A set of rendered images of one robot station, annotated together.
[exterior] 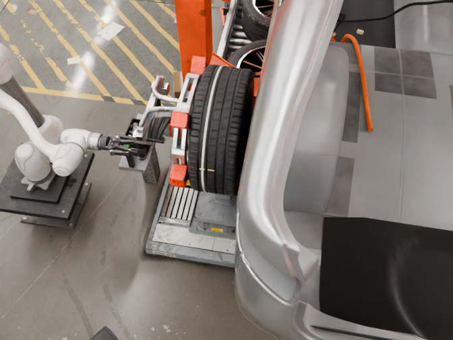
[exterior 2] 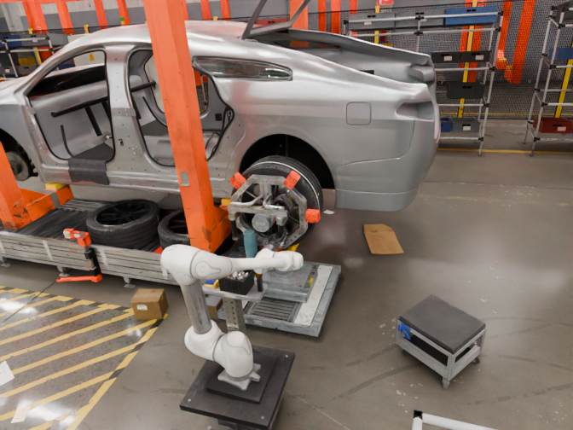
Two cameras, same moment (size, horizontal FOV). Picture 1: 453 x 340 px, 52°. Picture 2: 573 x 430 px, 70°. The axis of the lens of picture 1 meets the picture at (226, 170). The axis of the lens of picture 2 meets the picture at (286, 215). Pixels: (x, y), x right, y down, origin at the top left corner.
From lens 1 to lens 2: 2.96 m
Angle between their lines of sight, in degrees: 62
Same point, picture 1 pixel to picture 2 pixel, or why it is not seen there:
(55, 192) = (265, 359)
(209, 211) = (298, 278)
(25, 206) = (274, 388)
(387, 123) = not seen: hidden behind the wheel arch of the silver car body
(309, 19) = (318, 61)
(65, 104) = (98, 417)
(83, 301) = (361, 380)
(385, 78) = not seen: hidden behind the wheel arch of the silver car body
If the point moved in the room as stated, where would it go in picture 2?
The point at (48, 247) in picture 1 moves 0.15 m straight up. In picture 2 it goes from (302, 415) to (301, 398)
